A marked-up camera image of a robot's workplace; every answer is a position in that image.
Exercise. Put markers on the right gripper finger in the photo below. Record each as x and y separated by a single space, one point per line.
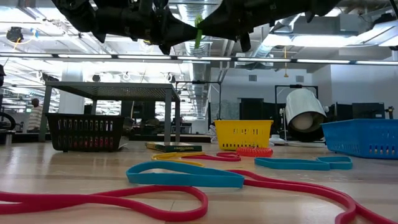
220 25

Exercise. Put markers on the black round ceiling device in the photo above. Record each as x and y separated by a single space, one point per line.
14 34

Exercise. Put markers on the black background cabinet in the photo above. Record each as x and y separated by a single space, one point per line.
252 109

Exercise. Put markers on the person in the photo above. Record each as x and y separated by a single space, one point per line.
35 116

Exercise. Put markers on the yellow rubber band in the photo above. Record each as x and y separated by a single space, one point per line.
155 157

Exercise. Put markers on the black stand frame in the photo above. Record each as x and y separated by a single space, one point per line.
199 82
295 86

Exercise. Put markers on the white cylindrical desk lamp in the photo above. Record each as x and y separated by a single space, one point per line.
303 102

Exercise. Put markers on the white building column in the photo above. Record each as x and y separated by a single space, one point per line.
71 102

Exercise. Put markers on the orange spiral wrist coil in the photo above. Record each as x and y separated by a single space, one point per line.
255 152

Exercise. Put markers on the ceiling light strip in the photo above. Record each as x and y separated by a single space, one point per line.
202 58

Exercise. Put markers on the dark background monitors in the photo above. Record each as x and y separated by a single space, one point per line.
367 110

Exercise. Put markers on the grey perforated metal shelf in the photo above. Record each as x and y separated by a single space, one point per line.
109 90

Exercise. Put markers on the black background monitor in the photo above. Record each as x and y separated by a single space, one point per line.
140 109

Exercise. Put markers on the long red rubber band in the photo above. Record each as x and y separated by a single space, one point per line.
31 202

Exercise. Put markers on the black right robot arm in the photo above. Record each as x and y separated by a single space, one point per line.
323 4

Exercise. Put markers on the blue rubber band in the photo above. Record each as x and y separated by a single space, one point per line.
292 166
186 182
340 165

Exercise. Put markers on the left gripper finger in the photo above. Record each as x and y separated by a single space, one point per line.
180 31

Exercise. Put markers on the Crayola crayon box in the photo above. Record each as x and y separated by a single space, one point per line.
174 147

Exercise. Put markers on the blue plastic basket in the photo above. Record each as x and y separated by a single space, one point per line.
357 137

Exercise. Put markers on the green elastic loop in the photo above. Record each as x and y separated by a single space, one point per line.
198 37

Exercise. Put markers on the silver ceiling duct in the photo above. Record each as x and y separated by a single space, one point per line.
280 40
196 68

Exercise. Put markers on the yellow plastic basket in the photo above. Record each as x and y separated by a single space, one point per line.
224 137

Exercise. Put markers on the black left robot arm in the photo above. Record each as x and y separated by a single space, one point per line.
74 15

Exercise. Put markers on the black plastic basket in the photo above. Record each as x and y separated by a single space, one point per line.
119 133

